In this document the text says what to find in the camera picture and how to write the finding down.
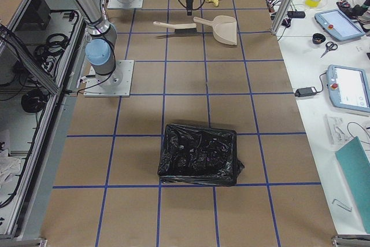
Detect croissant pastry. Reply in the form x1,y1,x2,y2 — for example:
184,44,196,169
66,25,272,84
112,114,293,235
205,0,219,7

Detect beige hand brush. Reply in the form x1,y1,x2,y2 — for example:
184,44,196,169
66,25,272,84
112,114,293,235
153,21,197,34

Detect beige dustpan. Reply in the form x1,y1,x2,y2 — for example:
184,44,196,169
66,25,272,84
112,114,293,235
193,15,237,46

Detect black lined trash bin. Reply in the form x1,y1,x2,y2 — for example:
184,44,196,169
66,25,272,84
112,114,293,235
157,124,244,187

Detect yellow tape roll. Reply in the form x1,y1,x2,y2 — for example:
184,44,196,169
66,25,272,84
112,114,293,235
305,0,321,8

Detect far blue teach pendant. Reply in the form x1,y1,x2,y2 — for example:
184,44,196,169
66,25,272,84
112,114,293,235
314,9,365,41

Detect blue teach pendant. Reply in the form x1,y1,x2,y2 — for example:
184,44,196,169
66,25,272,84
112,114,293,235
326,65,369,113
314,9,365,41

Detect black scissors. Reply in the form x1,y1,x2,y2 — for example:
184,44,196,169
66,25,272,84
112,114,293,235
320,41,338,58

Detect black power adapter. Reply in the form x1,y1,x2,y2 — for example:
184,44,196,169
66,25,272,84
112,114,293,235
294,87,318,97

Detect near blue teach pendant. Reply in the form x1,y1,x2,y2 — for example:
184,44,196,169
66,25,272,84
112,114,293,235
326,65,369,113

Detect teal folder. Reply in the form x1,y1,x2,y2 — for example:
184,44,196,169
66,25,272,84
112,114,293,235
335,137,369,234

